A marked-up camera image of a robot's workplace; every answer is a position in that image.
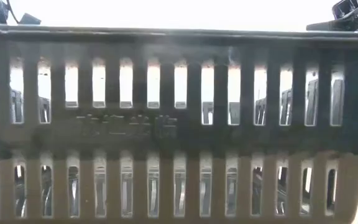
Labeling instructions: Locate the grey plastic basket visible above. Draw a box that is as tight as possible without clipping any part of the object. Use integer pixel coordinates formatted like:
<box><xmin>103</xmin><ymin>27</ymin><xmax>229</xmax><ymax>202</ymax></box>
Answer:
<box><xmin>255</xmin><ymin>77</ymin><xmax>344</xmax><ymax>126</ymax></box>

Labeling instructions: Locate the black slotted plastic basket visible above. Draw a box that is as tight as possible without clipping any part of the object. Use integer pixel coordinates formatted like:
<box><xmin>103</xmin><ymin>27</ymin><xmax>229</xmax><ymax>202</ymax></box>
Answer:
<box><xmin>0</xmin><ymin>24</ymin><xmax>358</xmax><ymax>224</ymax></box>

